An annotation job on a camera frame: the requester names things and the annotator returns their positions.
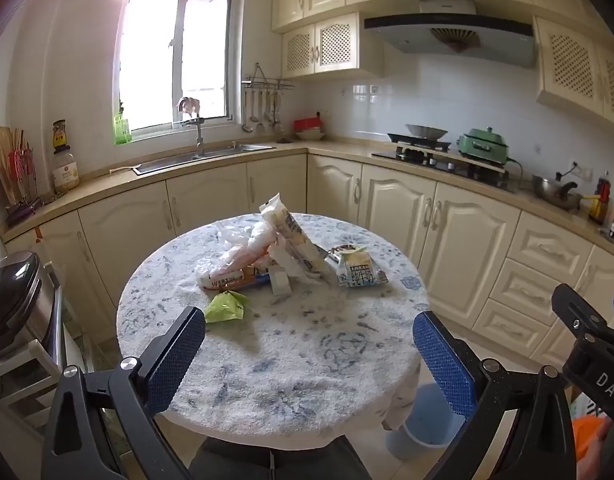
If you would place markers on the blue white fluffy tablecloth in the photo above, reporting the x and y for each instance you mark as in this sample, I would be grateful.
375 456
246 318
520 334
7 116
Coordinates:
287 360

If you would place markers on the tall white noodle packet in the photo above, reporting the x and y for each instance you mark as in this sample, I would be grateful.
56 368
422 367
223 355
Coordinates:
292 232

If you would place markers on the white stool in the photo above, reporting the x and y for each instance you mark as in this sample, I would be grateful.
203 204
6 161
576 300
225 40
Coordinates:
17 375

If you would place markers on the green dish soap bottle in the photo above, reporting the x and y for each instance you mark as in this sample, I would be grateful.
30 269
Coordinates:
122 130

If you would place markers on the steel faucet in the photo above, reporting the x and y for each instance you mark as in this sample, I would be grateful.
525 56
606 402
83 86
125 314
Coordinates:
200 135

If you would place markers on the black gas stove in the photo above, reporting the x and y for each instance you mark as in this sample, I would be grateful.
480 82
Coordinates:
437 160

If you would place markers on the red pot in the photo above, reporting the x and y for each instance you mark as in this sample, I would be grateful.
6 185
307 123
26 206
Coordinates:
307 124

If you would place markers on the beige kitchen countertop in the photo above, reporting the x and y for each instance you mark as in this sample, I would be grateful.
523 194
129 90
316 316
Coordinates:
332 147

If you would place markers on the kitchen window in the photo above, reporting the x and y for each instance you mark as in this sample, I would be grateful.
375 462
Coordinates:
174 55

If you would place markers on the wooden spatula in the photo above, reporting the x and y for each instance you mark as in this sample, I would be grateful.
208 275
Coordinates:
124 170

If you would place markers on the group of sauce bottles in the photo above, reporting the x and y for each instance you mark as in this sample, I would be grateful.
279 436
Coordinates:
599 200

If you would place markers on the steel sink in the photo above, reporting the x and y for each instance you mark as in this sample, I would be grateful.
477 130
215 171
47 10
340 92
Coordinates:
187 161

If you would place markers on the metal utensil rail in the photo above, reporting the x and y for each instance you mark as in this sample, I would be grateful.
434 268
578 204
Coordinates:
267 81

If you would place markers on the red kitchen utensils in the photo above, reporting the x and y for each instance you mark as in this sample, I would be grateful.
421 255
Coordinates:
21 165

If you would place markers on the wall socket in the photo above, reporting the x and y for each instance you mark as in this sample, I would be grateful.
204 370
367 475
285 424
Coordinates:
582 170

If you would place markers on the green electric cooker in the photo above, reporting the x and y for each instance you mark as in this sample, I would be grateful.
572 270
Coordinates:
484 145

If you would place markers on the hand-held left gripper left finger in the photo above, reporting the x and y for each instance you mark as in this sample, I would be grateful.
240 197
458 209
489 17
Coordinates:
174 355

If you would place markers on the clear plastic bag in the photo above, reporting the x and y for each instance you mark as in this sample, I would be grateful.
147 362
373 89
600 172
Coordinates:
237 245

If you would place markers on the yellow labelled bottle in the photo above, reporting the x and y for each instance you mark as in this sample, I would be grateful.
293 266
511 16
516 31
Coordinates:
60 135

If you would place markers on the green wrapper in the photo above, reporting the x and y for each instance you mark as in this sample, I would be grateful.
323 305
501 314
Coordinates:
226 307

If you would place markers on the hanging metal utensil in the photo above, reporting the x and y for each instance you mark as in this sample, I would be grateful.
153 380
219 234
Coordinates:
246 127
255 116
278 127
264 125

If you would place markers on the orange bag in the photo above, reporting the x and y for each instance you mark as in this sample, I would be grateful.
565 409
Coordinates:
587 435

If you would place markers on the grey frying pan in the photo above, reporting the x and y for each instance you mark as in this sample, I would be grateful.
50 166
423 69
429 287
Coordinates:
427 131

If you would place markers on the cream lattice door cabinet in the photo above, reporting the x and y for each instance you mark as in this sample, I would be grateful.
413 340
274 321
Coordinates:
572 65
332 45

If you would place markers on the green white packet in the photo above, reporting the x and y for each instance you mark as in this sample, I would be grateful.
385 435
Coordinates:
356 271

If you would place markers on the range hood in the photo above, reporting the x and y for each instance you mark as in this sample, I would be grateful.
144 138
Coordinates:
452 35

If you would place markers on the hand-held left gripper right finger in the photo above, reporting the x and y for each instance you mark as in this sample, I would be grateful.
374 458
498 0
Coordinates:
442 365

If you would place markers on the cream base cabinets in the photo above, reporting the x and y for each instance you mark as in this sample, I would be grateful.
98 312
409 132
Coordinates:
467 240

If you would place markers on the blue plastic bin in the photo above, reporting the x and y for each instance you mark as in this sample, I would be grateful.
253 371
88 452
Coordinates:
422 440

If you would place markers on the white bowl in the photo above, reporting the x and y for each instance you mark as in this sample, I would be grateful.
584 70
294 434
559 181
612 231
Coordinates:
311 135

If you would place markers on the small white box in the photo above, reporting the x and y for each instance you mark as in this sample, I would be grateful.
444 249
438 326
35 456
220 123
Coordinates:
281 282

